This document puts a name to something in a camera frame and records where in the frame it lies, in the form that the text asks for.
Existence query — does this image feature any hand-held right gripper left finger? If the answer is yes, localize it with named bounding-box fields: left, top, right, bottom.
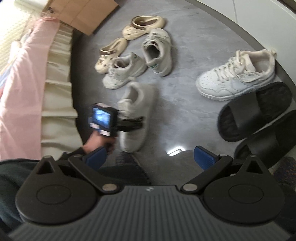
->
left=26, top=147, right=119, bottom=194

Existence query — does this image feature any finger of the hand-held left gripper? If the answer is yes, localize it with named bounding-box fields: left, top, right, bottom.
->
left=117, top=126, right=143, bottom=133
left=117, top=116, right=146, bottom=127

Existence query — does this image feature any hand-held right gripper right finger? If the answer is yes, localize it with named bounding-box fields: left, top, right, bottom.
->
left=180, top=146, right=275, bottom=194

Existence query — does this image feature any white chunky sneaker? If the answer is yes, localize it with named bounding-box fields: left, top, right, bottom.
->
left=119, top=82, right=159, bottom=153
left=195, top=49, right=277, bottom=102

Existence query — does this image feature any white sneaker with green print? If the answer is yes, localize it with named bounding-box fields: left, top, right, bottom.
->
left=102, top=52, right=148, bottom=90
left=141, top=28, right=173, bottom=77

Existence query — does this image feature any cream clog with charms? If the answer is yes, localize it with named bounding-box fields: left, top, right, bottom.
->
left=94, top=37, right=128, bottom=75

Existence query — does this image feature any black slide sandal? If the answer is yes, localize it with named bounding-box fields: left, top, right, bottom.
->
left=233, top=111, right=296, bottom=168
left=217, top=81, right=292, bottom=142

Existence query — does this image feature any cream clog with brown strap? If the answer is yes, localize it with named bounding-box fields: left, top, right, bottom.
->
left=122, top=15, right=167, bottom=41

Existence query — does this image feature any person's left hand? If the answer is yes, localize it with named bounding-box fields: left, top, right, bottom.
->
left=82, top=133, right=116, bottom=155

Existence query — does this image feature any cream bed skirt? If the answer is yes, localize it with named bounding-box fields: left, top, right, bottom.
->
left=40, top=22, right=85, bottom=160

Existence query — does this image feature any person's right leg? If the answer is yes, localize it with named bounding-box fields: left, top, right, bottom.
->
left=273, top=156, right=296, bottom=209

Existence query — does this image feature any pink bed sheet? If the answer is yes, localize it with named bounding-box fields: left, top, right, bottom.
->
left=0, top=17, right=60, bottom=161

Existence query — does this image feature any wooden nightstand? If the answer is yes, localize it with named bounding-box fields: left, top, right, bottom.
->
left=42, top=0, right=120, bottom=36

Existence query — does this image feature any pastel tie-dye blanket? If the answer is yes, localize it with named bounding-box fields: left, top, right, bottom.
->
left=0, top=66, right=11, bottom=100

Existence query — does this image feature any cream quilted headboard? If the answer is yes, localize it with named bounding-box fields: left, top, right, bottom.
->
left=0, top=0, right=50, bottom=61

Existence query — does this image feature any white wardrobe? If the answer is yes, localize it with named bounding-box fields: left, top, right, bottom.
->
left=185, top=0, right=296, bottom=86

